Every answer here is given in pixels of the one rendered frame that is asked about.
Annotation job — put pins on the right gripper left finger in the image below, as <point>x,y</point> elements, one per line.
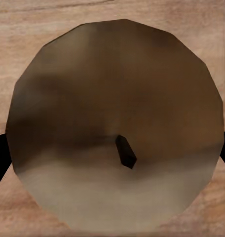
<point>5,158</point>

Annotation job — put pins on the pillar candle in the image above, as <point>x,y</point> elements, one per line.
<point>115,127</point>

